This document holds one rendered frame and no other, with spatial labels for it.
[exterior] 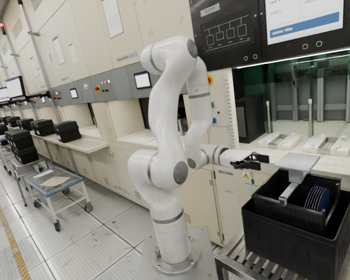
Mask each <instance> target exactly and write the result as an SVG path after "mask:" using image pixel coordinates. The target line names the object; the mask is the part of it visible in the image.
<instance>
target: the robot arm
mask: <svg viewBox="0 0 350 280"><path fill-rule="evenodd" d="M140 61H141V65H142V66H143V68H144V69H145V70H146V71H148V72H150V73H152V74H155V75H158V76H161V77H160V79H159V80H158V82H157V83H156V84H155V85H154V87H153V88H152V90H151V93H150V97H149V106H148V122H149V127H150V129H151V131H152V133H153V134H154V136H155V138H156V140H157V144H158V151H157V150H151V149H141V150H138V151H136V152H134V153H133V154H132V155H131V156H130V158H129V160H128V166H127V168H128V175H129V178H130V180H131V182H132V184H133V185H134V187H135V189H136V190H137V191H138V193H139V194H140V195H141V197H142V198H143V199H144V200H145V202H146V203H147V205H148V207H149V211H150V214H151V219H152V223H153V227H154V231H155V234H156V239H157V243H158V244H157V245H156V246H155V247H154V250H153V252H152V262H153V265H154V267H155V269H156V270H157V271H159V272H161V273H163V274H166V275H178V274H182V273H185V272H187V271H189V270H190V269H192V268H193V267H194V266H195V265H196V264H197V262H198V261H199V258H200V255H201V249H200V246H199V243H198V242H197V241H196V240H195V239H194V238H193V237H191V236H189V235H188V230H187V225H186V219H185V215H184V210H183V204H182V200H181V198H180V196H179V194H178V193H177V192H176V191H175V190H174V189H176V188H179V187H180V186H182V185H183V184H184V182H185V181H186V179H187V176H188V166H189V167H190V168H191V169H193V170H198V169H200V168H202V167H204V166H205V165H207V164H215V165H218V166H224V167H227V168H231V169H235V170H238V171H242V170H244V169H249V168H250V169H253V170H257V171H260V170H261V162H262V163H269V155H265V154H259V153H257V152H251V151H247V150H241V149H229V148H227V147H225V146H217V145H211V144H203V143H201V141H202V138H203V135H204V133H205V132H206V130H207V129H208V128H209V127H210V126H211V124H212V123H213V113H212V105H211V95H210V90H209V82H208V74H207V68H206V65H205V63H204V62H203V60H202V59H201V58H200V57H199V56H198V51H197V46H196V44H195V43H194V42H193V40H191V39H190V38H189V37H187V36H175V37H171V38H168V39H165V40H162V41H159V42H156V43H153V44H150V45H148V46H147V47H145V48H144V49H143V51H142V52H141V55H140ZM185 83H186V85H187V91H188V98H189V104H190V108H191V115H192V123H191V125H190V127H189V129H188V131H187V134H186V137H185V140H184V149H185V152H184V149H183V146H182V143H181V140H180V137H179V133H178V126H177V111H178V100H179V95H180V92H181V90H182V88H183V86H184V84H185ZM250 156H251V158H250ZM253 156H255V158H254V159H253ZM255 161H259V162H255Z"/></svg>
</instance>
